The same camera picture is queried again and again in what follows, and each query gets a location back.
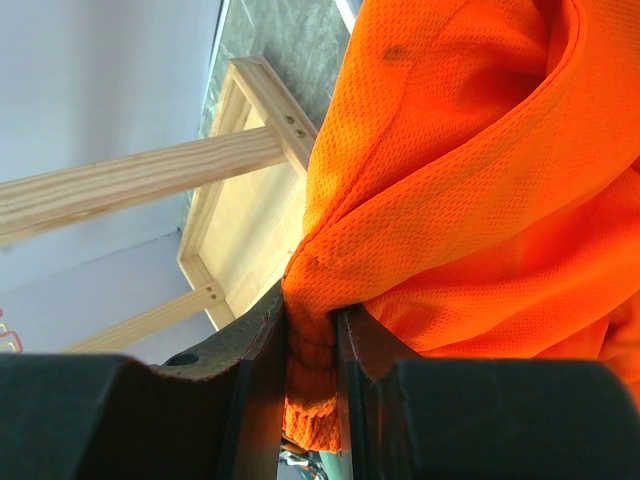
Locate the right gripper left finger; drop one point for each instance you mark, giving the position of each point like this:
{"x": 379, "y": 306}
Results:
{"x": 212, "y": 411}

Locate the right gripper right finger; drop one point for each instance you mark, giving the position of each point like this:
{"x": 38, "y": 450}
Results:
{"x": 407, "y": 417}

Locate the green plastic hanger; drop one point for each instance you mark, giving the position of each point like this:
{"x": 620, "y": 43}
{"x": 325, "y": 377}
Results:
{"x": 311, "y": 465}

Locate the orange shorts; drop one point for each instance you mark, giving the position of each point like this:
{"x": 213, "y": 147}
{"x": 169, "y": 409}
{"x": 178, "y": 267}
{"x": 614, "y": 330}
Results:
{"x": 475, "y": 186}

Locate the yellow plastic hanger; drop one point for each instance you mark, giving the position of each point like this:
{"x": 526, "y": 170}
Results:
{"x": 9, "y": 340}

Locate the wooden clothes rack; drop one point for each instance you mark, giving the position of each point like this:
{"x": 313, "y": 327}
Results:
{"x": 258, "y": 124}

